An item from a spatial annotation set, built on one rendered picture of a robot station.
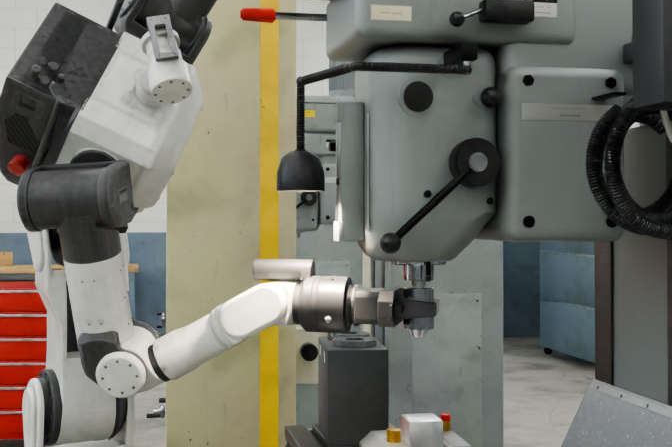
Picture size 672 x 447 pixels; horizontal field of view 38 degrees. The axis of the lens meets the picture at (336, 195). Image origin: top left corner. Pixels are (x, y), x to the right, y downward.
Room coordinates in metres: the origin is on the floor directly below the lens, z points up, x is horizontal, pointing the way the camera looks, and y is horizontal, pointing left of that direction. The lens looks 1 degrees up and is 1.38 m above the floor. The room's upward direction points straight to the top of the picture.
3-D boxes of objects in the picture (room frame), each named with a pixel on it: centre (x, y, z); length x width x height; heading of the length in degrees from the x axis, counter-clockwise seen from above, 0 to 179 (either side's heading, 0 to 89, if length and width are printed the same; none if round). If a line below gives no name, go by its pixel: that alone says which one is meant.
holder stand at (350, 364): (2.02, -0.03, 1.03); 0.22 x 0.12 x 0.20; 6
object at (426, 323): (1.51, -0.13, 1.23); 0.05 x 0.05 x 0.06
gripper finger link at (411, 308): (1.48, -0.12, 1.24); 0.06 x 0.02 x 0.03; 78
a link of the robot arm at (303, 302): (1.56, 0.07, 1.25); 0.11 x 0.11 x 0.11; 78
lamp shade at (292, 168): (1.46, 0.05, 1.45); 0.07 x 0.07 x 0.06
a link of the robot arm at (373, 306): (1.52, -0.04, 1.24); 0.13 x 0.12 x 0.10; 168
